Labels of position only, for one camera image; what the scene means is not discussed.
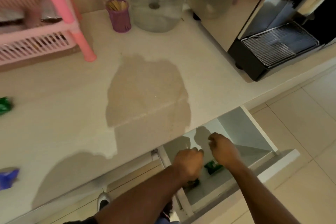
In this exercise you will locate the person's left forearm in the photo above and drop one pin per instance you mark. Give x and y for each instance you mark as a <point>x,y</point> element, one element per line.
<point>139,197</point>

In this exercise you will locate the blue packet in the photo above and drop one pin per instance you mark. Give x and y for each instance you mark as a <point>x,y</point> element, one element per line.
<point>8,178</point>

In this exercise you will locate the bundle of wooden sticks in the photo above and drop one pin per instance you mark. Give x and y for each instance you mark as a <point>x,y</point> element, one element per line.
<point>117,5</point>

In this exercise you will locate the dark packet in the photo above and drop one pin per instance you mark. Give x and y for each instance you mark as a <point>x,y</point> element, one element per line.
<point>192,183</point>

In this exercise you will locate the green packet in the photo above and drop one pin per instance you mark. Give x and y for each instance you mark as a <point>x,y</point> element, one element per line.
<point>5,105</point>
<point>213,167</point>

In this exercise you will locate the purple stick holder cup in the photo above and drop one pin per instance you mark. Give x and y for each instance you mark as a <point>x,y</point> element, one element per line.
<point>119,17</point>

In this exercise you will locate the metal drip tray grate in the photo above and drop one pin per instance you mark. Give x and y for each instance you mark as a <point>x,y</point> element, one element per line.
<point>280,44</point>

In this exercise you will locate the pink plastic rack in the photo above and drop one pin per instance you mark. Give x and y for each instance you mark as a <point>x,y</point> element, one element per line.
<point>39,21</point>

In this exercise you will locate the person's right forearm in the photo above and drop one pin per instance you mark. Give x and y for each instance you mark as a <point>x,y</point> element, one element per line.
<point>259,192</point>

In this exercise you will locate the person's right hand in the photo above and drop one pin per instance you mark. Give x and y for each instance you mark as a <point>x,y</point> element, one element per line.
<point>223,150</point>

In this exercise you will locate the white open drawer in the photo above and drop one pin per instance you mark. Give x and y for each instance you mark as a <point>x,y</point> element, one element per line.
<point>223,168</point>

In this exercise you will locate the person's right fingers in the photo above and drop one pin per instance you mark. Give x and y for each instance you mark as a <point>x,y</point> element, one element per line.
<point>214,141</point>

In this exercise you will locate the black coffee machine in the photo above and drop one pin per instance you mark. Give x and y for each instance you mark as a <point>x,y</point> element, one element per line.
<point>286,21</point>

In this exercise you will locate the person's left fingers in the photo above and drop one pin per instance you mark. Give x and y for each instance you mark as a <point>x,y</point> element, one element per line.
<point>197,154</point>

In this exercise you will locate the person's shoe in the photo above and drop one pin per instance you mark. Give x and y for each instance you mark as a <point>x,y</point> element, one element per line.
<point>103,200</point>

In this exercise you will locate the person's left hand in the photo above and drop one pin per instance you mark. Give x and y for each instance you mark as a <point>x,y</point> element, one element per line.
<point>188,163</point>

